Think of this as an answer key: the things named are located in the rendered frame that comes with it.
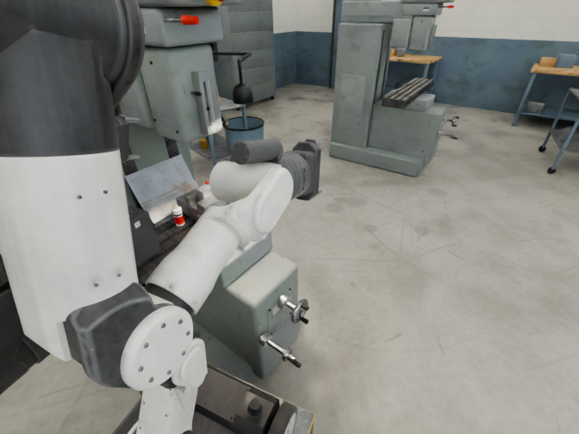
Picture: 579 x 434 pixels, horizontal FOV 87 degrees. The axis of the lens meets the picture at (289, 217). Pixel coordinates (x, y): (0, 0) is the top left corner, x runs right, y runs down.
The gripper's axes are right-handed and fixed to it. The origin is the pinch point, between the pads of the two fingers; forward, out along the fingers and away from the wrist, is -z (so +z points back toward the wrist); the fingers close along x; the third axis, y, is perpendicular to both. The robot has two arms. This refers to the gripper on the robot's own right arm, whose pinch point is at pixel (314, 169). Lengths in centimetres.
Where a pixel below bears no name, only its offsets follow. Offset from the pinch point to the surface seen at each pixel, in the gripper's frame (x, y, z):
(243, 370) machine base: -112, 50, -38
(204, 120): 9, 55, -24
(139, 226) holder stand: -28, 70, -4
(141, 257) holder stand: -41, 72, -5
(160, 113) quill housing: 11, 70, -18
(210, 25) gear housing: 39, 50, -24
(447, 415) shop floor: -131, -45, -83
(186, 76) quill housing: 23, 57, -19
